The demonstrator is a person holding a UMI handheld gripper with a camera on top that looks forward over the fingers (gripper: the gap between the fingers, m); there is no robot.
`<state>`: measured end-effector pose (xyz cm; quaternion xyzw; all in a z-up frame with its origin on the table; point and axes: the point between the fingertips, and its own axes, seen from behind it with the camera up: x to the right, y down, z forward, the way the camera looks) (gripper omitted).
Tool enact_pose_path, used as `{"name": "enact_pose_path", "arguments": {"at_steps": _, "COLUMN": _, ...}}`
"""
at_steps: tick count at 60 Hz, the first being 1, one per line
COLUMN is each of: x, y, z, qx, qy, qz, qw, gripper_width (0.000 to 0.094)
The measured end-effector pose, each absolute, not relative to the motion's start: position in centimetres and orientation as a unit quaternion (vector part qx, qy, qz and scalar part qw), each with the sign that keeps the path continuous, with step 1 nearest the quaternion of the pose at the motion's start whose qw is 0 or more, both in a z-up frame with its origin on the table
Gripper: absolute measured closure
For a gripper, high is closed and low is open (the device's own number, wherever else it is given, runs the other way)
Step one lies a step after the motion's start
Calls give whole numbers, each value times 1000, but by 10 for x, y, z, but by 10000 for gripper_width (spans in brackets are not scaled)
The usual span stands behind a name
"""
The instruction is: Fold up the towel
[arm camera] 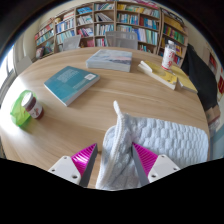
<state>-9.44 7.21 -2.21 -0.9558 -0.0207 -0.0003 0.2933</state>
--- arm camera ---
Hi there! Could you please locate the window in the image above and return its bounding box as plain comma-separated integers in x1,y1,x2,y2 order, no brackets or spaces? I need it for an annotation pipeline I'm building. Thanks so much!
0,46,16,92

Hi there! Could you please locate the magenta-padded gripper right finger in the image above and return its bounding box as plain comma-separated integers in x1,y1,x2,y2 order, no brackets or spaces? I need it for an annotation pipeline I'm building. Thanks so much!
131,142,181,187

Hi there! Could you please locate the small wall shelf with red items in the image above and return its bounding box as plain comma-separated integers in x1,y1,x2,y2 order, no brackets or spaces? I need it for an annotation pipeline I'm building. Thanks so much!
208,53,218,72

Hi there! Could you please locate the teal paperback book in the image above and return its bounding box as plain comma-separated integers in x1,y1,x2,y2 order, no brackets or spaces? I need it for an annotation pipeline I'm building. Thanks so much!
43,65,101,107

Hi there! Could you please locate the dark red jar, white lid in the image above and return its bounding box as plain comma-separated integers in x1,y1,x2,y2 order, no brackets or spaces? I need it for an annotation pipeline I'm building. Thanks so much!
21,91,45,120

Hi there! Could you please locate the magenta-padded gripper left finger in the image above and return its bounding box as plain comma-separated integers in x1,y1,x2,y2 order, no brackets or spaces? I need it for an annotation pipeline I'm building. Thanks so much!
48,143,99,188

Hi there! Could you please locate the green plastic bag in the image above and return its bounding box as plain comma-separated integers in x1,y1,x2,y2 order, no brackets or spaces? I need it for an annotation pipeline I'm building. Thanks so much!
9,89,34,128

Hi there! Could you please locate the white waffle-knit towel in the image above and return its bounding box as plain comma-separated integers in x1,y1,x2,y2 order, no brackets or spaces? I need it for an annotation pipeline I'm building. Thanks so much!
95,100,210,191

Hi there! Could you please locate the clear bottle with red label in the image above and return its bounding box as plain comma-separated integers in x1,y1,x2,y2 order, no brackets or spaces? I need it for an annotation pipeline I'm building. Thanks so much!
161,39,177,72

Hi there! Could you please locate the white-backed chair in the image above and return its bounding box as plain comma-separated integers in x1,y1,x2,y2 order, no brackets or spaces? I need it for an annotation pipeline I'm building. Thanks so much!
62,34,82,52

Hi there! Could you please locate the wooden bookshelf full of books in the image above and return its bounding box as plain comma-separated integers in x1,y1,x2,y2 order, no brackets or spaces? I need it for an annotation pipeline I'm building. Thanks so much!
33,0,190,68

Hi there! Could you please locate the grey mesh-back chair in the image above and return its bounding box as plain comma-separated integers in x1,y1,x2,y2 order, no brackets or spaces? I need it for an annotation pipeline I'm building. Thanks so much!
105,30,139,50

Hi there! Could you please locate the flat yellow book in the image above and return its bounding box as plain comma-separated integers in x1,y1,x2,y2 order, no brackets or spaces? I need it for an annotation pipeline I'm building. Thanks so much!
169,64,199,94

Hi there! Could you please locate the black draped cloth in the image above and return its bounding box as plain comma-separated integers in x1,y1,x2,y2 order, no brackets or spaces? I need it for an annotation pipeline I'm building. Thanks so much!
180,43,220,113

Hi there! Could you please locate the brown cardboard box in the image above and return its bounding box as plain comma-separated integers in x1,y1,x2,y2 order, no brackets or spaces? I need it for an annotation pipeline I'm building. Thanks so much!
204,104,222,125

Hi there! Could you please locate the thick pale grey-blue book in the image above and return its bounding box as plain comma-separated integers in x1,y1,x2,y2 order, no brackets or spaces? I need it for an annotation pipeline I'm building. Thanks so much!
85,49,134,73

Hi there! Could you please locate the open yellow and white book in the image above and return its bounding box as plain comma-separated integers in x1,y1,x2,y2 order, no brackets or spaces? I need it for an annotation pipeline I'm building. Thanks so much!
137,60,179,91

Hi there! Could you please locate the red wall poster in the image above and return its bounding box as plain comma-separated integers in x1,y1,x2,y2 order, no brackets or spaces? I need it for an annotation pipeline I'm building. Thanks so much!
217,68,224,95

